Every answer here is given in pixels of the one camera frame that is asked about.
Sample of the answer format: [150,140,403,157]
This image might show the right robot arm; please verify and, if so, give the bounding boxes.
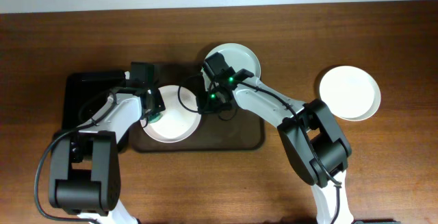
[201,69,354,223]

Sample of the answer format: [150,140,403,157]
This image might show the black plastic tray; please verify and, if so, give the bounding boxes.
[62,70,125,129]

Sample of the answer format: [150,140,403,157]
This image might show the green yellow sponge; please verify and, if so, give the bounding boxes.
[148,112,162,123]

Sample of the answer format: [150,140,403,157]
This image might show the brown serving tray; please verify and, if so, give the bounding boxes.
[129,63,266,153]

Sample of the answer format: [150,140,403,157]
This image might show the white plate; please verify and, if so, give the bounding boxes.
[318,66,381,121]
[140,85,201,143]

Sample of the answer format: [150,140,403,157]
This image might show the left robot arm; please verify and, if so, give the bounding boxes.
[43,70,165,223]

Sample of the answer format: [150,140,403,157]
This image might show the pale blue plate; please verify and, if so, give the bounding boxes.
[205,43,261,78]

